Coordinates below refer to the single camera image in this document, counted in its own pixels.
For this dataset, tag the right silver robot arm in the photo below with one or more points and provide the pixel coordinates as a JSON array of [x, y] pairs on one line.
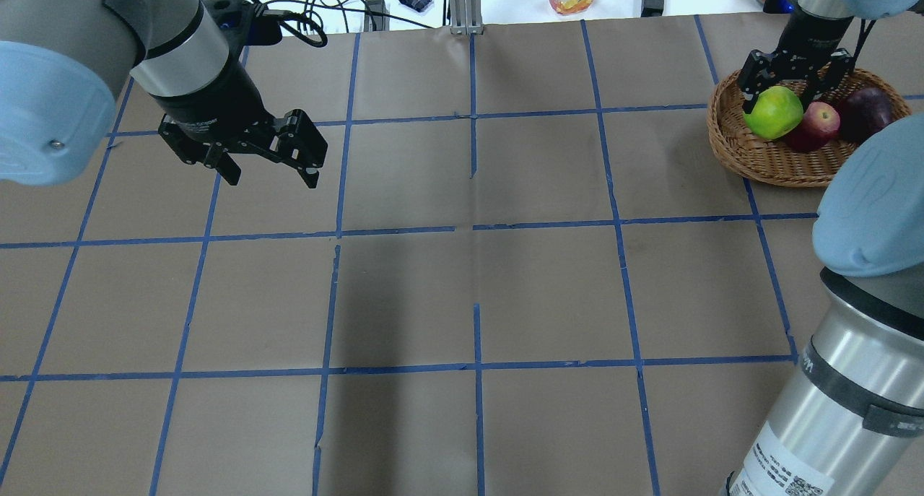
[[854, 404]]

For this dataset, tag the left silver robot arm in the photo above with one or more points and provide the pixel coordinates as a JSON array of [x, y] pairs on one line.
[[65, 62]]

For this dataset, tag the red yellow apple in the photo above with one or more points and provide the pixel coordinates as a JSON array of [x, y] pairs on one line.
[[819, 126]]

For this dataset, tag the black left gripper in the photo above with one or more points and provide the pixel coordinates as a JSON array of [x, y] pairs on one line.
[[214, 97]]

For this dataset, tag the woven wicker basket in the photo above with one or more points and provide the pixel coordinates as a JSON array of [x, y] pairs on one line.
[[774, 162]]

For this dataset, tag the dark red apple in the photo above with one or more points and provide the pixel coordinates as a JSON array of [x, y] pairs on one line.
[[863, 113]]

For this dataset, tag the green apple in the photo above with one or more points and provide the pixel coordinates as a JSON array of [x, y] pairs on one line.
[[777, 111]]

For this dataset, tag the aluminium frame post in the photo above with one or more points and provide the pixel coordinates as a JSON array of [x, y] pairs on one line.
[[464, 17]]

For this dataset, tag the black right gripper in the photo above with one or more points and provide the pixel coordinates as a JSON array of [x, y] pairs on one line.
[[811, 37]]

